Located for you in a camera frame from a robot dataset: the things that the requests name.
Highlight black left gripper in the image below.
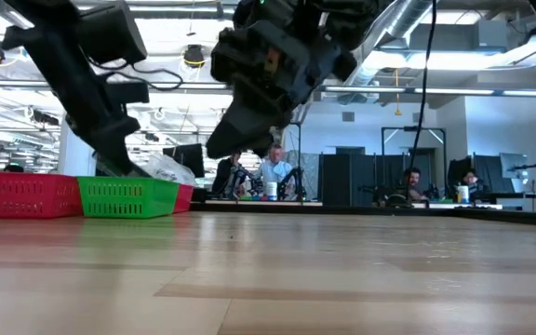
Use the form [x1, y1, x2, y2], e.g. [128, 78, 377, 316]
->
[39, 46, 151, 178]

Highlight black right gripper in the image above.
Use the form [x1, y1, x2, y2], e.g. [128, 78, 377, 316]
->
[205, 20, 357, 159]

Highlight white vanity pack bag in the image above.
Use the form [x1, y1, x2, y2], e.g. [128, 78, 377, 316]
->
[141, 153, 198, 186]

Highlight white building column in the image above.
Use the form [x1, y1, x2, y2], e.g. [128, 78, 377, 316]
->
[58, 118, 101, 177]

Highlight green plastic basket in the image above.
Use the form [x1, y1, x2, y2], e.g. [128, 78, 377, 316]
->
[76, 175, 181, 220]

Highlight black computer monitor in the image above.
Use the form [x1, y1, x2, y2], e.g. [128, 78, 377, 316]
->
[162, 142, 206, 181]

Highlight red plastic basket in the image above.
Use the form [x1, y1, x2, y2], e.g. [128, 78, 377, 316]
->
[0, 170, 84, 220]
[173, 183, 195, 214]

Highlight black partition panels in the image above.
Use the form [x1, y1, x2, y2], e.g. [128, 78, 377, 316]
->
[318, 153, 436, 209]

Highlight long light strip bar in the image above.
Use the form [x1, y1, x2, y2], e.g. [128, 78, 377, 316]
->
[0, 79, 536, 98]

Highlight bright ceiling light panel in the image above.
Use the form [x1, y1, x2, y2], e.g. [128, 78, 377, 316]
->
[363, 49, 500, 72]

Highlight black partition panel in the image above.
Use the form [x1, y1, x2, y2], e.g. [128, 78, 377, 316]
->
[448, 155, 502, 196]

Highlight grey monitor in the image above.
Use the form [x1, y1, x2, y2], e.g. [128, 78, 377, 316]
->
[499, 152, 529, 181]

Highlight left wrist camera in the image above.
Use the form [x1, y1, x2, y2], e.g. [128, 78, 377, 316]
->
[103, 81, 152, 106]

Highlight thin left camera cable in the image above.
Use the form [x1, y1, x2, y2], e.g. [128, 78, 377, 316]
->
[86, 58, 184, 93]

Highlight black aluminium table frame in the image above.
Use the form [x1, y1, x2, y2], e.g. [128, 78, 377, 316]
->
[188, 202, 536, 229]

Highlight yellow hanging cord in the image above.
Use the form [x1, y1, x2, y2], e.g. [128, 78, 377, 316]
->
[393, 68, 403, 117]

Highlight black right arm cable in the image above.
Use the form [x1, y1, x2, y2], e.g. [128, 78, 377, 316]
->
[407, 0, 438, 171]

